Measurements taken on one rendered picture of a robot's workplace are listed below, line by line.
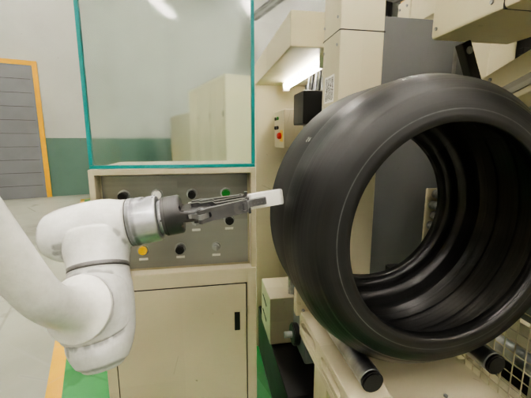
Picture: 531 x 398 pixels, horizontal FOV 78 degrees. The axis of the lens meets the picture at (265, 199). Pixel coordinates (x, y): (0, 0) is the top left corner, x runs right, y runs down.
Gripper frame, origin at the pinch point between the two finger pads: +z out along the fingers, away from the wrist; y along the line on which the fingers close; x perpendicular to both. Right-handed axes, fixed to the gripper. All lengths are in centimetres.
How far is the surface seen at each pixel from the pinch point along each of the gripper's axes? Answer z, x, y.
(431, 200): 63, 18, 36
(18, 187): -449, 35, 779
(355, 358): 12.9, 35.3, -6.8
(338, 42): 30, -34, 26
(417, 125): 25.4, -10.7, -12.8
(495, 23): 61, -30, 8
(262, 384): -1, 126, 98
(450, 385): 36, 50, -5
